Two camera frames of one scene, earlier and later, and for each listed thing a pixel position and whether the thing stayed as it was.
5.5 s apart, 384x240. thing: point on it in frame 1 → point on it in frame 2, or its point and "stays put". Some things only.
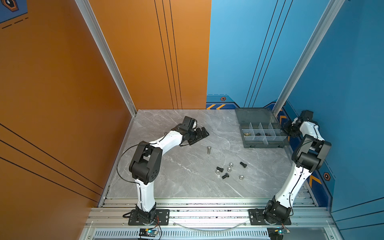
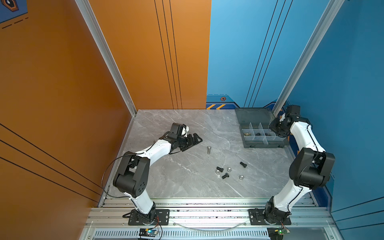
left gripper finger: x=198 y=140 → x=190 y=145
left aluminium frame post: x=107 y=52 stays put
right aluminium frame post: x=330 y=13 stays put
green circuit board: x=148 y=232 stays put
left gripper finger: x=201 y=134 → x=197 y=139
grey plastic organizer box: x=260 y=128 stays put
